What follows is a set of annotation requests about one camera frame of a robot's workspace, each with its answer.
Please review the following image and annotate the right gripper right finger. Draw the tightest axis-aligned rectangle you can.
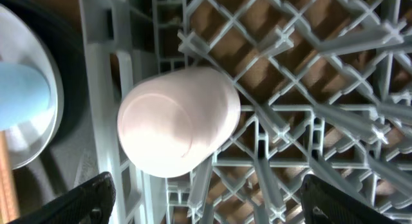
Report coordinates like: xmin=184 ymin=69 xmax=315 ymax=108
xmin=300 ymin=174 xmax=398 ymax=224

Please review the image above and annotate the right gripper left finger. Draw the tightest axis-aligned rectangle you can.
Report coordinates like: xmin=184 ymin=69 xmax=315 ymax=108
xmin=11 ymin=172 xmax=116 ymax=224

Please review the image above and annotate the wooden chopstick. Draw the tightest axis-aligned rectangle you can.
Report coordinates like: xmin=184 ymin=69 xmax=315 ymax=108
xmin=1 ymin=131 xmax=20 ymax=223

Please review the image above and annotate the pink cup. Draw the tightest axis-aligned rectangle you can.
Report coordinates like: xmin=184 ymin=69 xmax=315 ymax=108
xmin=117 ymin=67 xmax=241 ymax=178

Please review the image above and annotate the blue cup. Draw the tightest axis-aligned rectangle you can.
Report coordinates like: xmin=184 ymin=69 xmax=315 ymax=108
xmin=1 ymin=62 xmax=50 ymax=131

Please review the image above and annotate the grey dishwasher rack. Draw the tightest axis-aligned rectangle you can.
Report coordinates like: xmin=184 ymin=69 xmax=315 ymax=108
xmin=79 ymin=0 xmax=411 ymax=223

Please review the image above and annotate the round black tray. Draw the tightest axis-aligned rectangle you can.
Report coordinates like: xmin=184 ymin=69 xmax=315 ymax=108
xmin=1 ymin=0 xmax=97 ymax=215

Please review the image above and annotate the grey plate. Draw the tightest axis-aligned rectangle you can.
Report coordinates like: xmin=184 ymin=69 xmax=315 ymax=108
xmin=1 ymin=6 xmax=64 ymax=169

